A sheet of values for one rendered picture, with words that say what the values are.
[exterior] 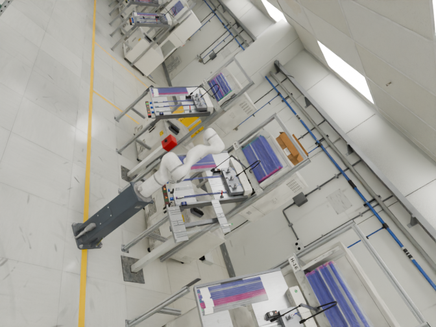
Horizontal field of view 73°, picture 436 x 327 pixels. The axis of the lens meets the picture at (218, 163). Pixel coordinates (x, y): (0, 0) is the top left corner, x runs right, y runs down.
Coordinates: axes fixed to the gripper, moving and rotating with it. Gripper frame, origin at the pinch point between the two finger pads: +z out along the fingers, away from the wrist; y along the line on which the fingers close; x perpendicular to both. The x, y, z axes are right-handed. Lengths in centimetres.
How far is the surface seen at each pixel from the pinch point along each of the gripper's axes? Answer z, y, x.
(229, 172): 4, -21, 63
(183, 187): 10.1, -11.9, 13.4
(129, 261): 65, 26, -43
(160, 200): 61, -42, -4
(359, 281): -13, 117, 116
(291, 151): -10, -29, 135
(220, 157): 10, -51, 63
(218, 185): 10, -9, 49
